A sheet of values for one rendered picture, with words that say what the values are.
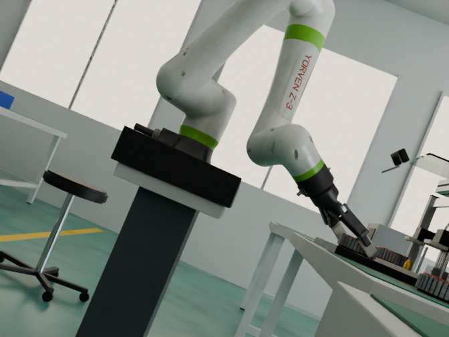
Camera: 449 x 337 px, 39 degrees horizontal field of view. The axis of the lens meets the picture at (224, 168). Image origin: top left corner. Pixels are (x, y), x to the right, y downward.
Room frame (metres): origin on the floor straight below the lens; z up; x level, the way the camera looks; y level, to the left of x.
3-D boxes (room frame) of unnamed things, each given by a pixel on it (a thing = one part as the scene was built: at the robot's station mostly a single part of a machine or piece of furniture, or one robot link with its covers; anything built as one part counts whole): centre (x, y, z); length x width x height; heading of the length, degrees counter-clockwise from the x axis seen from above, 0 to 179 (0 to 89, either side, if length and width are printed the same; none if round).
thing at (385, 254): (1.95, -0.58, 0.80); 0.11 x 0.11 x 0.04
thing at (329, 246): (1.83, -0.59, 0.76); 0.64 x 0.47 x 0.02; 175
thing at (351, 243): (1.73, -0.42, 0.79); 0.11 x 0.11 x 0.04
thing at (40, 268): (3.22, 0.66, 0.28); 0.54 x 0.49 x 0.56; 85
